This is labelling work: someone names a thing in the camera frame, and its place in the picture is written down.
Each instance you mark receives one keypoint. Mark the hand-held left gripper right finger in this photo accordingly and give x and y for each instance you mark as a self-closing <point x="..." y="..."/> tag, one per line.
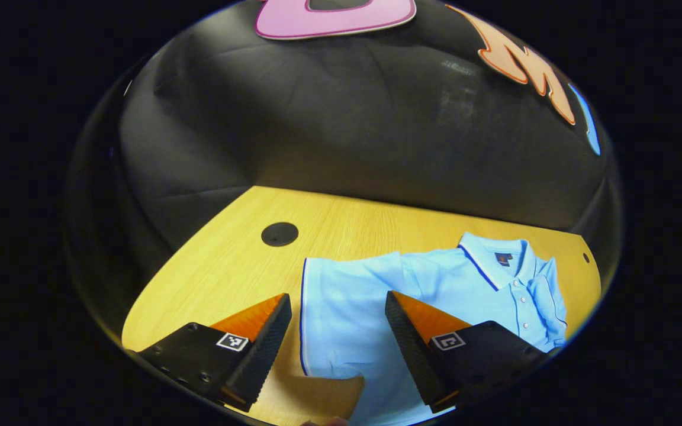
<point x="412" y="355"/>

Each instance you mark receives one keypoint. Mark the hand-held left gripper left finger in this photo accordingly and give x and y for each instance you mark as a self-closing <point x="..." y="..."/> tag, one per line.
<point x="261" y="355"/>

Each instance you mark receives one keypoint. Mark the light blue T-shirt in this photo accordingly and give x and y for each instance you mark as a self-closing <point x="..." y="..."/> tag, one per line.
<point x="347" y="307"/>

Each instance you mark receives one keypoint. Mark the large black table grommet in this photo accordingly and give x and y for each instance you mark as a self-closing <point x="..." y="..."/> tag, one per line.
<point x="279" y="234"/>

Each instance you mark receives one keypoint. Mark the black backdrop cloth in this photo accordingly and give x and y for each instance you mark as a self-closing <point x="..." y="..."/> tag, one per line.
<point x="347" y="118"/>

